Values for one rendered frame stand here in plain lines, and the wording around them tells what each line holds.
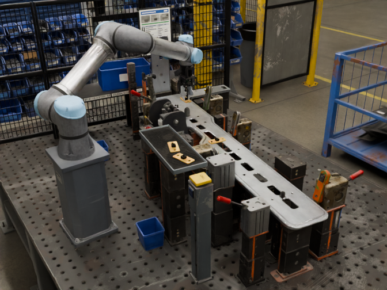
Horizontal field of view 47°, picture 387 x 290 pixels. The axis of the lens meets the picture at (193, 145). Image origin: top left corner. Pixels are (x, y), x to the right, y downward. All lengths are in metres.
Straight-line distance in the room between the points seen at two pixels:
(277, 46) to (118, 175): 3.24
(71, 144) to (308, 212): 0.95
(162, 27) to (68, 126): 1.34
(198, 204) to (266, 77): 3.83
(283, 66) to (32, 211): 3.82
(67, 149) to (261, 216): 0.81
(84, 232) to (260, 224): 0.79
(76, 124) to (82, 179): 0.23
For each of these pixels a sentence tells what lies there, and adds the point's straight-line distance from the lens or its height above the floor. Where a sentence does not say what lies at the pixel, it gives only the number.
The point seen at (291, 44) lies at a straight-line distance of 5.47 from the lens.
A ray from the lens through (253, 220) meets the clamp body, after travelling 1.61.
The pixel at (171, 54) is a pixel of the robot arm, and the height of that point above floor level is 1.39.
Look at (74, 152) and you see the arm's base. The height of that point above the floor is 1.14.
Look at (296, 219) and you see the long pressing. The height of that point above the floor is 1.00.
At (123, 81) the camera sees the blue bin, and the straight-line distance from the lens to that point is 2.76.
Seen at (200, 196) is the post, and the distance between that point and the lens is 1.56.
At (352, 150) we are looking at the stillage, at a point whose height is 0.19.
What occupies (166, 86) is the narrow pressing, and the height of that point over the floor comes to 1.03.
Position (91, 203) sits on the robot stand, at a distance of 1.97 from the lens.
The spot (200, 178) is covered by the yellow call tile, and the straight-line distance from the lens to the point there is 1.56.
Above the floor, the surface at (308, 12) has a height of 0.91.
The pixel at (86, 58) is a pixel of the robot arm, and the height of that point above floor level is 1.43.
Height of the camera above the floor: 1.99
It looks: 28 degrees down
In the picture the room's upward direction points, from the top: 1 degrees counter-clockwise
